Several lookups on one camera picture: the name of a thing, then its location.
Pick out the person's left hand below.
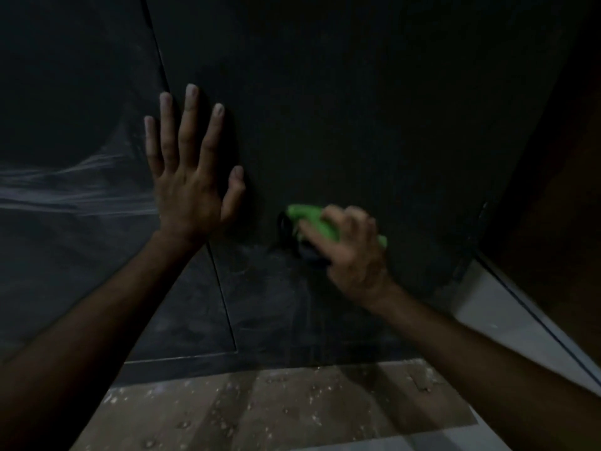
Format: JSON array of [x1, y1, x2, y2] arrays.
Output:
[[143, 83, 247, 251]]

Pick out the person's right hand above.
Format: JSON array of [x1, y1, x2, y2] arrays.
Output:
[[297, 205, 400, 315]]

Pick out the green sanding block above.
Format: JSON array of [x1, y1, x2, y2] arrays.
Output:
[[277, 204, 388, 269]]

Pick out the person's left forearm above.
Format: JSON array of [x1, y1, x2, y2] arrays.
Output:
[[0, 230, 208, 451]]

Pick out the person's right forearm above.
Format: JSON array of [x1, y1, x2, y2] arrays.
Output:
[[373, 284, 601, 451]]

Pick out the clear plastic film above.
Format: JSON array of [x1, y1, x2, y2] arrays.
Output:
[[0, 101, 160, 217]]

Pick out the large dark board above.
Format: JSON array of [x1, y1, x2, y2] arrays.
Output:
[[141, 0, 583, 371]]

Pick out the brown wooden panel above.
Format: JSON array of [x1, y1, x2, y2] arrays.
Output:
[[476, 0, 601, 369]]

